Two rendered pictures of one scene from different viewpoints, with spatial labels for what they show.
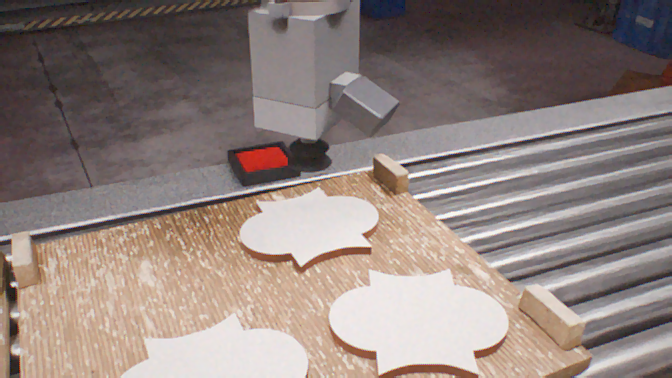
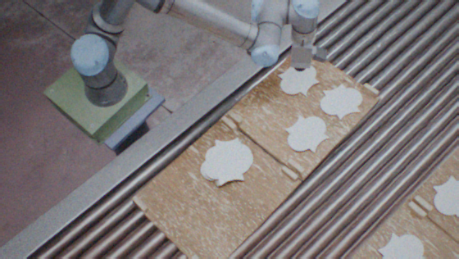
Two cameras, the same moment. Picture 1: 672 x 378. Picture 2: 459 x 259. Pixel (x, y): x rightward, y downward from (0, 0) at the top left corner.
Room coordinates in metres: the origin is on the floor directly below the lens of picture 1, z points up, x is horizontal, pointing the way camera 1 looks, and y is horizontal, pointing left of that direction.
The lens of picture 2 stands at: (-0.36, 0.53, 2.38)
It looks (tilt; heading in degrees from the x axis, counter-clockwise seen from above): 61 degrees down; 345
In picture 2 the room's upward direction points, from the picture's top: 7 degrees counter-clockwise
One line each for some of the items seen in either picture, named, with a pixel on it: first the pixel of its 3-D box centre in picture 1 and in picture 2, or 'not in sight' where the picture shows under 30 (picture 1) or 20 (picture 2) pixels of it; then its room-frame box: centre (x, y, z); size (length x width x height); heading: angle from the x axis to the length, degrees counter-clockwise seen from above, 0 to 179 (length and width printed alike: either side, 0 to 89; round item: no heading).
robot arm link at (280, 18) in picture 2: not in sight; (270, 15); (0.57, 0.12, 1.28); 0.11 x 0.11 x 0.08; 61
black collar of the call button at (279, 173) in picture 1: (263, 162); not in sight; (0.71, 0.09, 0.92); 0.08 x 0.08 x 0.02; 22
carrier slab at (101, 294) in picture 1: (272, 303); (302, 107); (0.43, 0.06, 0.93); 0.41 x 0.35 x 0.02; 115
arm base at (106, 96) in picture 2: not in sight; (102, 80); (0.75, 0.66, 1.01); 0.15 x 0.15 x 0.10
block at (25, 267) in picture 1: (24, 257); (234, 118); (0.47, 0.29, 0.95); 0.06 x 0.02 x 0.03; 25
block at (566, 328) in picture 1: (550, 314); (370, 90); (0.39, -0.18, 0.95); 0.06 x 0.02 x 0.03; 25
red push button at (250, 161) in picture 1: (263, 163); not in sight; (0.71, 0.09, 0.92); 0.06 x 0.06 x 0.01; 22
